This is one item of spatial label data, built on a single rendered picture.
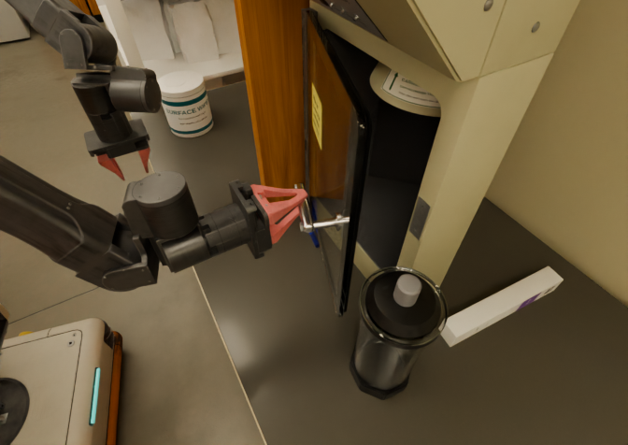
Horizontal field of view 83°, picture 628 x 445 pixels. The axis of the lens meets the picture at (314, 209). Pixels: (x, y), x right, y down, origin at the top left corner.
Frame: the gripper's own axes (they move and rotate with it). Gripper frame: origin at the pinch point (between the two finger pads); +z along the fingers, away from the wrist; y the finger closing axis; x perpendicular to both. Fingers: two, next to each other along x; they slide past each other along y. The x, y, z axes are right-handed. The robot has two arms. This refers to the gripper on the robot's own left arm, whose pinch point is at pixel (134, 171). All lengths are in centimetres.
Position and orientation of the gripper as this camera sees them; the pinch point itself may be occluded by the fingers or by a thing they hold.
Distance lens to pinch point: 80.4
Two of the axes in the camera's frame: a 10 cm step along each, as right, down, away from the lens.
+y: 8.6, -3.6, 3.5
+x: -5.0, -6.3, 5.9
